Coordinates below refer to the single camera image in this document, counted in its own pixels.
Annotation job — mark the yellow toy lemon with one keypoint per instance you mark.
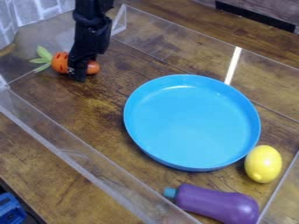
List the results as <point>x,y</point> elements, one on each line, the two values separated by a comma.
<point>263,164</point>

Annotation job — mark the purple toy eggplant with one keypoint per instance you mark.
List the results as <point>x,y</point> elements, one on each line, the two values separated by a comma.
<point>228,207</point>

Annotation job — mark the clear acrylic enclosure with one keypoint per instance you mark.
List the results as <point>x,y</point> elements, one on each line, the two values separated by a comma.
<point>67,156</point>

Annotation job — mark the orange toy carrot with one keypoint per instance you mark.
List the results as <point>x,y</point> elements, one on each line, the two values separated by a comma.
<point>56,61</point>

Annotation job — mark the blue round tray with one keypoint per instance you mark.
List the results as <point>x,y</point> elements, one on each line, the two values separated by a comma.
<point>191,122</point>

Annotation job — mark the dark baseboard strip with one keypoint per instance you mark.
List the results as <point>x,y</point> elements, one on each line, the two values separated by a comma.
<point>255,16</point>

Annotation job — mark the white patterned curtain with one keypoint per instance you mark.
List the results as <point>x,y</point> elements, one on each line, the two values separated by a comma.
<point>23,12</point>

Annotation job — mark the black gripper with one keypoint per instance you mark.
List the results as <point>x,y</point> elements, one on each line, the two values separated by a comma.
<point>92,31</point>

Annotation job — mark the blue object at corner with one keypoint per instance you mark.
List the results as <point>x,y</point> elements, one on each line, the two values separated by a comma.
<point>12,213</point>

